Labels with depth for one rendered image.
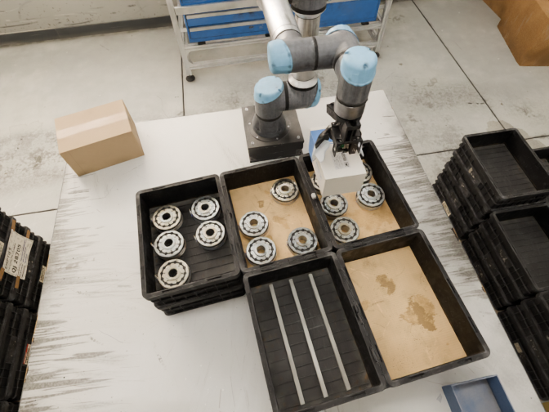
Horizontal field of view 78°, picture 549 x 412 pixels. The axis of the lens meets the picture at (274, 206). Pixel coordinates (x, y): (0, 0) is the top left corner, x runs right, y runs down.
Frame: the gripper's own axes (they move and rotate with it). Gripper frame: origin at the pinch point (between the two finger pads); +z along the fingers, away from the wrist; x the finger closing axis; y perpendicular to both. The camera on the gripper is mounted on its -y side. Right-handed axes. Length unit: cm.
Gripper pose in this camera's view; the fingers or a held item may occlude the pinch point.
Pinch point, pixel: (335, 155)
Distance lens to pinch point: 105.3
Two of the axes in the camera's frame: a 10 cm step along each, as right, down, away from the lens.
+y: 1.7, 8.4, -5.1
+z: 0.2, 5.1, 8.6
